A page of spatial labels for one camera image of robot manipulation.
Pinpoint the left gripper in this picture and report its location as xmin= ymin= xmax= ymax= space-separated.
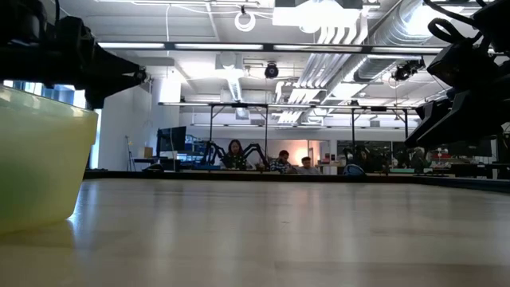
xmin=53 ymin=15 xmax=147 ymax=111

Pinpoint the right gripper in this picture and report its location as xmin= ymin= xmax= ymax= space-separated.
xmin=404 ymin=51 xmax=510 ymax=151

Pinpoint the yellow translucent plastic basket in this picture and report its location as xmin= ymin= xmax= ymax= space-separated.
xmin=0 ymin=85 xmax=99 ymax=235

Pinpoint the ceiling light strip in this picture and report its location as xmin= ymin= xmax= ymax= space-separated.
xmin=174 ymin=42 xmax=265 ymax=51
xmin=97 ymin=41 xmax=166 ymax=50

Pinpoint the black office desk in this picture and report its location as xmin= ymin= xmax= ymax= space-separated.
xmin=449 ymin=162 xmax=510 ymax=180

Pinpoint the black ceiling spotlight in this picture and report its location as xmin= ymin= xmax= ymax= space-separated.
xmin=391 ymin=58 xmax=426 ymax=83

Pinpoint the black computer monitor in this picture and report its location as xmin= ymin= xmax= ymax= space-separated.
xmin=496 ymin=135 xmax=510 ymax=164
xmin=155 ymin=126 xmax=187 ymax=152

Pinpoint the blue round bag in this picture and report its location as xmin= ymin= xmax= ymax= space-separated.
xmin=343 ymin=163 xmax=367 ymax=177

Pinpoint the person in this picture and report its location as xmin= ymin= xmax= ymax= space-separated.
xmin=221 ymin=139 xmax=250 ymax=171
xmin=269 ymin=149 xmax=298 ymax=175
xmin=295 ymin=156 xmax=322 ymax=175

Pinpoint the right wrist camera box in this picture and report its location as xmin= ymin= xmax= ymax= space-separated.
xmin=426 ymin=38 xmax=500 ymax=92

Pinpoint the black background station frame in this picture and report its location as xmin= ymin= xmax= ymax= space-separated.
xmin=349 ymin=104 xmax=410 ymax=168
xmin=208 ymin=102 xmax=270 ymax=171

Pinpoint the white coiled ceiling cable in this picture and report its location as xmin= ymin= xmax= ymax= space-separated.
xmin=233 ymin=10 xmax=257 ymax=33

